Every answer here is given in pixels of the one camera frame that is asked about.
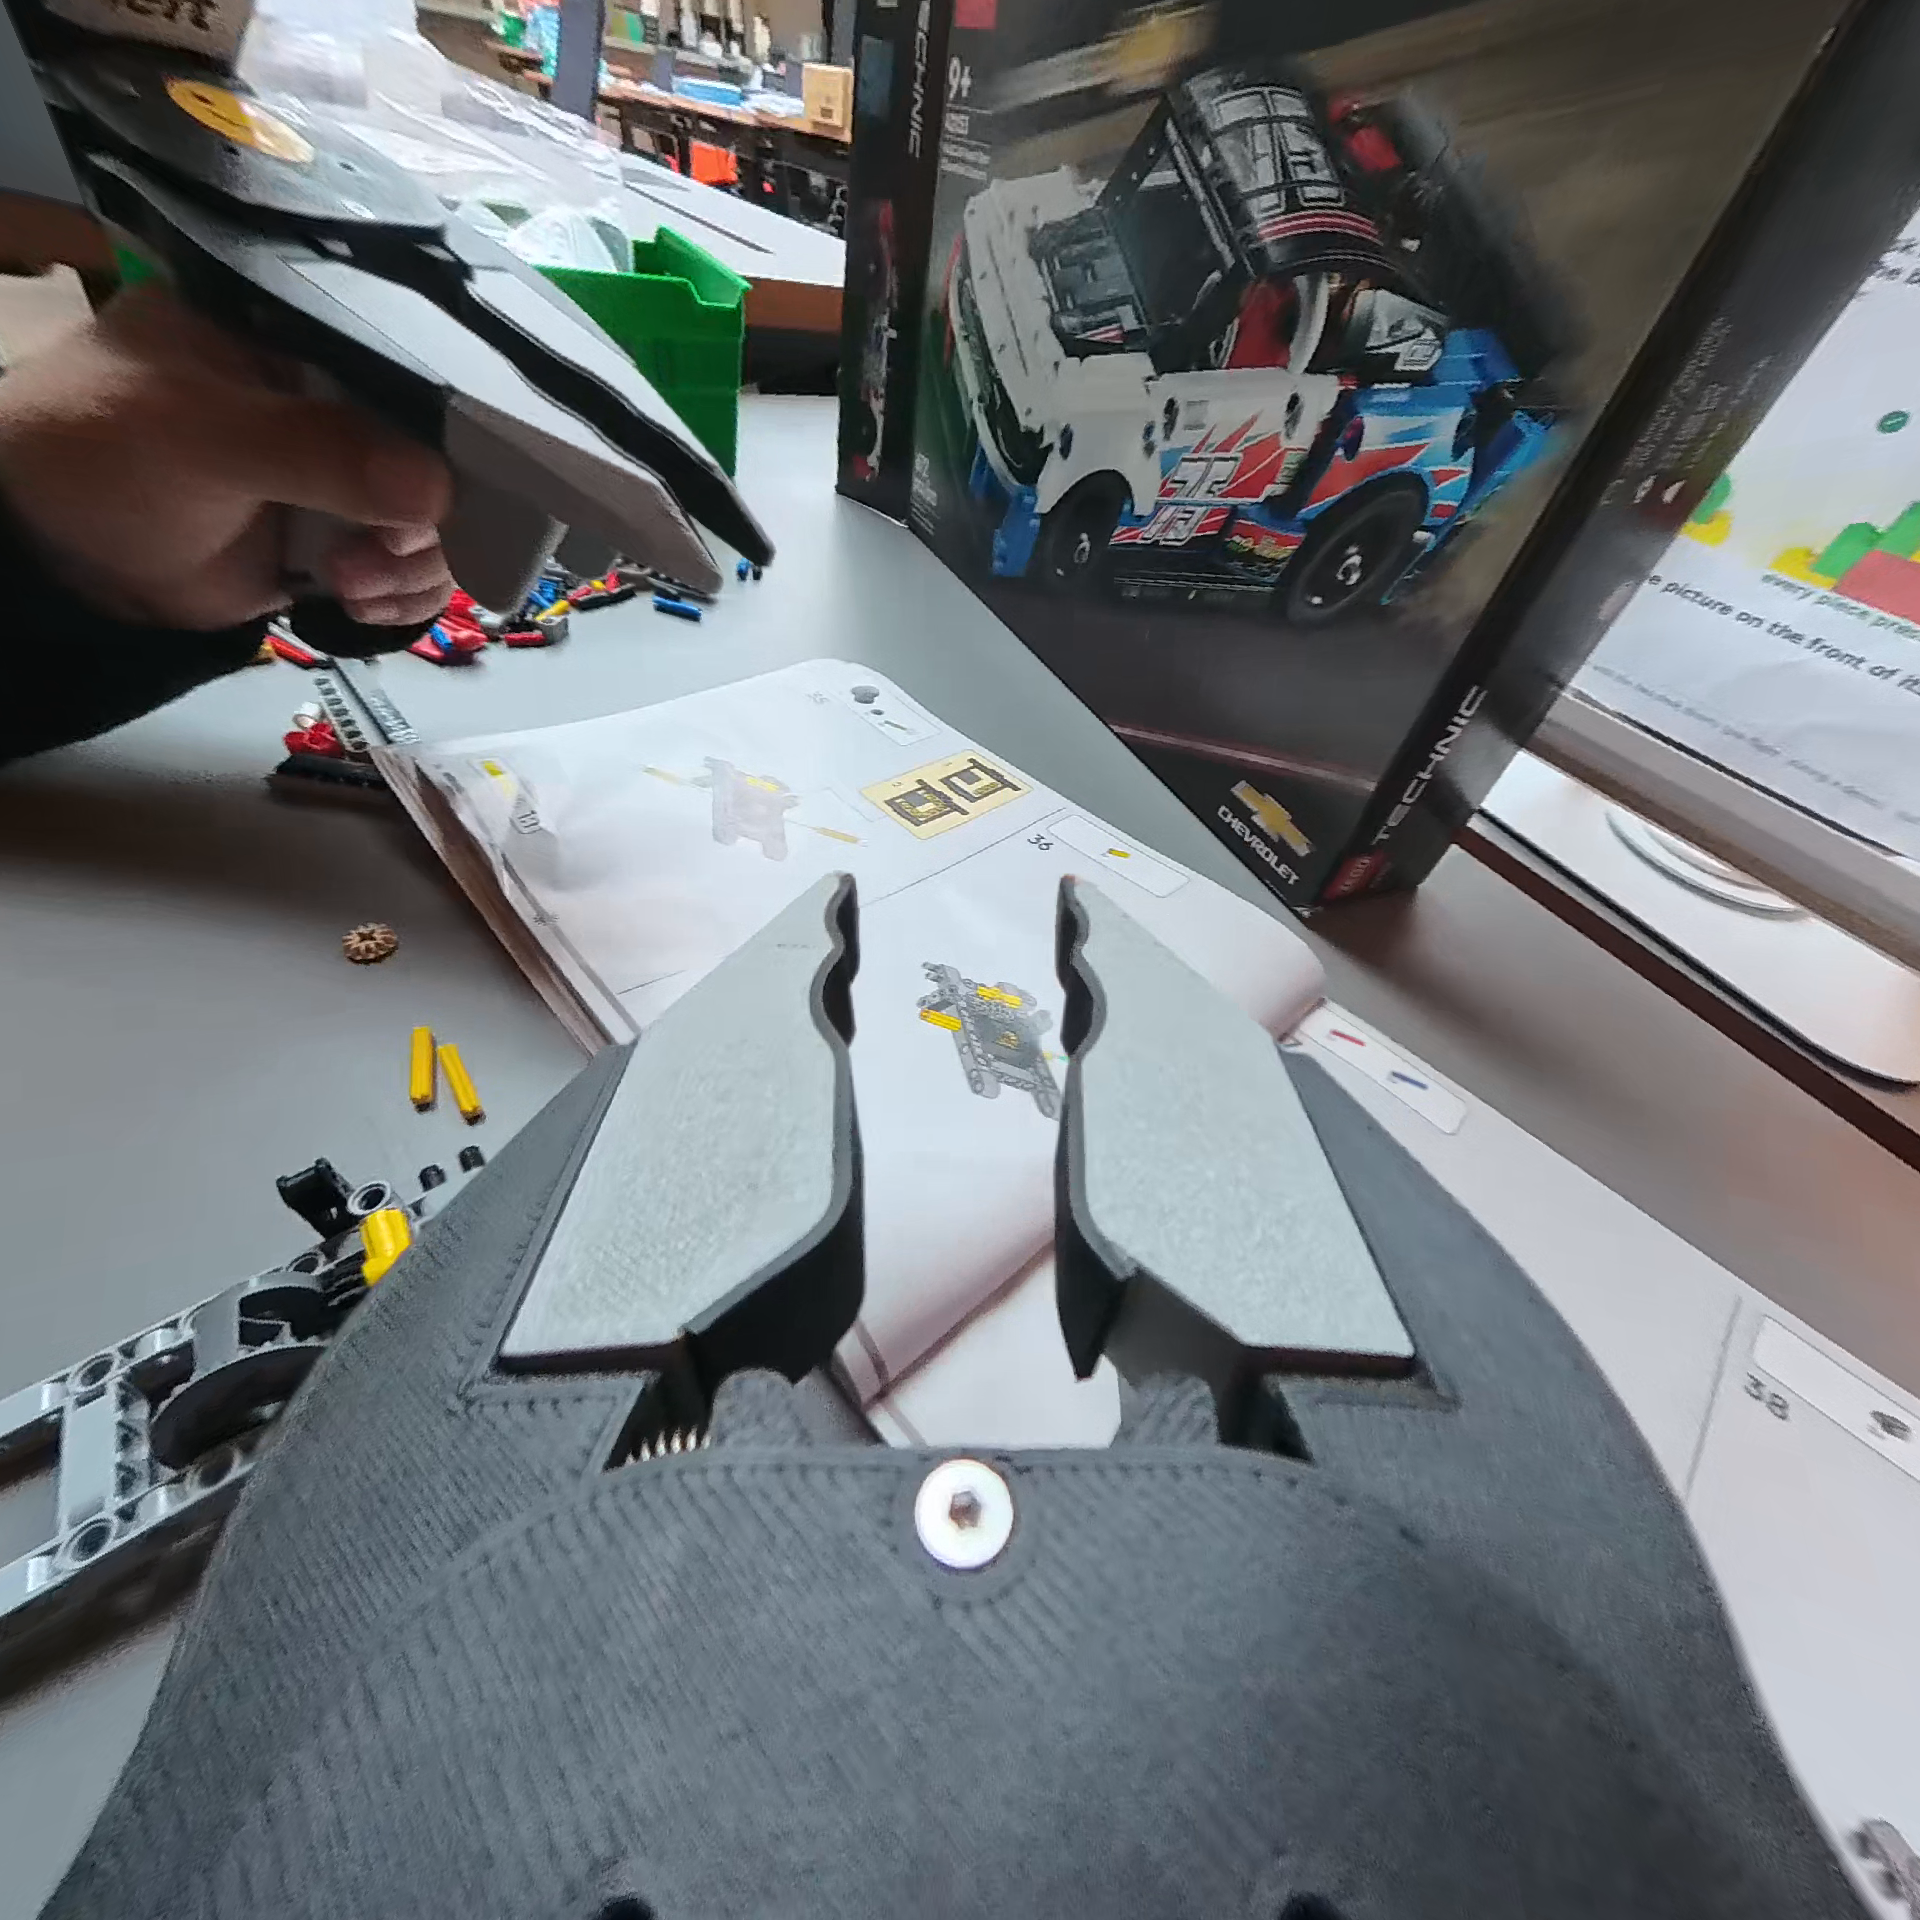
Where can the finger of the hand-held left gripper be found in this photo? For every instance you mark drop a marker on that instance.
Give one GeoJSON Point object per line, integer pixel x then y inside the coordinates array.
{"type": "Point", "coordinates": [591, 512]}
{"type": "Point", "coordinates": [612, 388]}

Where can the lego race car box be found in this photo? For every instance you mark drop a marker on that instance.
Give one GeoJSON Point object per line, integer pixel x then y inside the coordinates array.
{"type": "Point", "coordinates": [1280, 420]}

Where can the cardboard box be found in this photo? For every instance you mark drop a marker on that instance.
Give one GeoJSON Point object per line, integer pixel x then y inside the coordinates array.
{"type": "Point", "coordinates": [832, 95]}

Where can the white computer monitor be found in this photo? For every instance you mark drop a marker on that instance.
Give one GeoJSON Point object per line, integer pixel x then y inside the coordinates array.
{"type": "Point", "coordinates": [1784, 600]}

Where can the grey lego frame assembly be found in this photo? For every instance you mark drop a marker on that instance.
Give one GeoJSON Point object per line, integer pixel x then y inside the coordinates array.
{"type": "Point", "coordinates": [166, 1398]}

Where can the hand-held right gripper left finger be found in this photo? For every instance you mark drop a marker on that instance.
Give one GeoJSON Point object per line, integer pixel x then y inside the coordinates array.
{"type": "Point", "coordinates": [706, 1155]}

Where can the clear plastic bags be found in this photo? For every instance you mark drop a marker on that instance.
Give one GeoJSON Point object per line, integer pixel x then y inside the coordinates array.
{"type": "Point", "coordinates": [447, 119]}

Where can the person's left forearm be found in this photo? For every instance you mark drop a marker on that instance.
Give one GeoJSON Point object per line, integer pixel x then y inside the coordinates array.
{"type": "Point", "coordinates": [90, 662]}

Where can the person's left hand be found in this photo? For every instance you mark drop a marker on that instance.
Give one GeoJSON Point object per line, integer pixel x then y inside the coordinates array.
{"type": "Point", "coordinates": [194, 451]}

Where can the green plastic bin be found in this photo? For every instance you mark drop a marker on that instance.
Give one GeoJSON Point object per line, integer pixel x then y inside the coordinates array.
{"type": "Point", "coordinates": [658, 330]}

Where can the cluttered storage shelves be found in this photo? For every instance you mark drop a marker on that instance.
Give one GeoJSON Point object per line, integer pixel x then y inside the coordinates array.
{"type": "Point", "coordinates": [672, 78]}

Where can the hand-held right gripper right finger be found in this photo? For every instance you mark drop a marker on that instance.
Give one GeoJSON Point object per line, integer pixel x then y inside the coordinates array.
{"type": "Point", "coordinates": [1229, 1187]}

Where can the pile of small lego pieces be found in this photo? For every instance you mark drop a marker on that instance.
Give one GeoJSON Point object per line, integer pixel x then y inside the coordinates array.
{"type": "Point", "coordinates": [544, 605]}

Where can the tan lego gear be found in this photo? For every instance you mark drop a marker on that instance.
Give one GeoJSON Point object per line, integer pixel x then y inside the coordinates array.
{"type": "Point", "coordinates": [373, 944]}

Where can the red and black lego assembly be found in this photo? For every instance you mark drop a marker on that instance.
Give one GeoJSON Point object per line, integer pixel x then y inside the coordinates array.
{"type": "Point", "coordinates": [339, 743]}

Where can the wooden workbench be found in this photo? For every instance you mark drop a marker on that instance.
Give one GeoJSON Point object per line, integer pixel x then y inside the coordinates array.
{"type": "Point", "coordinates": [751, 240]}

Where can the lego instruction booklet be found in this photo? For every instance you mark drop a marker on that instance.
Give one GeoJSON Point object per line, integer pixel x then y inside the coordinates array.
{"type": "Point", "coordinates": [931, 898]}

